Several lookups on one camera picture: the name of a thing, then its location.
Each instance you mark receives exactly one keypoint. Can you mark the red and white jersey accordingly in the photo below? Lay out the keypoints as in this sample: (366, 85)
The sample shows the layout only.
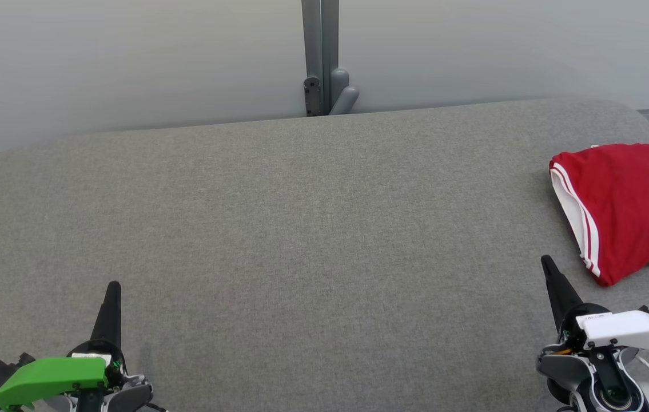
(633, 206)

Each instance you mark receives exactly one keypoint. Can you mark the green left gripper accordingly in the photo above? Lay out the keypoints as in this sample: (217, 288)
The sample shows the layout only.
(50, 377)

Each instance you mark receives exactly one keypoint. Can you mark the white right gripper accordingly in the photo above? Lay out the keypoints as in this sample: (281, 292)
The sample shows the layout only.
(627, 331)

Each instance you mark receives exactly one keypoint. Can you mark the grey fabric sofa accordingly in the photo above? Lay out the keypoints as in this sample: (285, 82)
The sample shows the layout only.
(301, 257)

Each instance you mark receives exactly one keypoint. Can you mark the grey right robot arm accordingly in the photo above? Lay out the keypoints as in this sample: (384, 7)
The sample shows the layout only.
(587, 377)

